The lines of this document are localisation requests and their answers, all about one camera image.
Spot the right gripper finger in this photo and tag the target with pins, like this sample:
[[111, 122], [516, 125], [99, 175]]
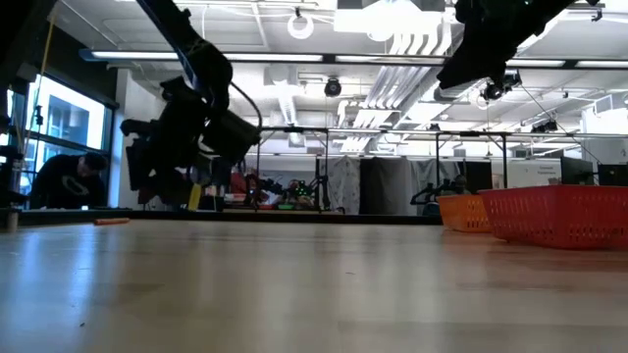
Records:
[[476, 59]]

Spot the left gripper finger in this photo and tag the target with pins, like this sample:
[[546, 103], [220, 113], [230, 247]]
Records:
[[169, 188]]

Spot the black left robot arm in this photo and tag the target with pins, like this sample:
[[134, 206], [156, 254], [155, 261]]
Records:
[[206, 64]]

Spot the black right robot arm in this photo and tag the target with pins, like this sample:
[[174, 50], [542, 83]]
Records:
[[554, 7]]

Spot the black spotlight cluster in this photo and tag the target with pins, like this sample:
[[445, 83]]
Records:
[[544, 126], [510, 83]]

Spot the person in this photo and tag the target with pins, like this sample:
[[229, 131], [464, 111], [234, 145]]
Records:
[[460, 182], [68, 181]]

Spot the large window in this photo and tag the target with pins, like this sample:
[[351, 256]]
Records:
[[68, 122]]

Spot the black LED light bar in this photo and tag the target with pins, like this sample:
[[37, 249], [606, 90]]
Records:
[[275, 57]]

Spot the white sign board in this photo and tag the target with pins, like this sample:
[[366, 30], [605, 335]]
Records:
[[535, 172]]

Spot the black round spotlight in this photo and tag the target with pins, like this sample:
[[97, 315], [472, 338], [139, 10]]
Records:
[[332, 87]]

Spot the orange plastic basket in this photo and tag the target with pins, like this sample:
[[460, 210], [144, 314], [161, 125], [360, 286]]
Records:
[[463, 213]]

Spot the small blue box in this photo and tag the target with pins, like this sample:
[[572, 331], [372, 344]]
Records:
[[432, 209]]

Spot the dark grey curtain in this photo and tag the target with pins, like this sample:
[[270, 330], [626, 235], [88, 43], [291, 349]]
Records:
[[387, 188]]

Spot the dark equipment stand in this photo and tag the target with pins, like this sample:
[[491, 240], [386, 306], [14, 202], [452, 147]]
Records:
[[10, 196]]

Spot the red plastic basket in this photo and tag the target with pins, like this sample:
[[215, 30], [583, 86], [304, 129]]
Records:
[[559, 216]]

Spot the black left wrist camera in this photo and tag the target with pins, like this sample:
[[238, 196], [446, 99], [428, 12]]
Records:
[[230, 137]]

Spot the black tall table frame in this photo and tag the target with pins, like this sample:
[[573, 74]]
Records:
[[294, 129], [471, 133]]

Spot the black aluminium table frame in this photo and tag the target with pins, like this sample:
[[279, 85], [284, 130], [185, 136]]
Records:
[[294, 216]]

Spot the small white post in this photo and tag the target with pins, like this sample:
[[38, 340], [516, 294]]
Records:
[[12, 220]]

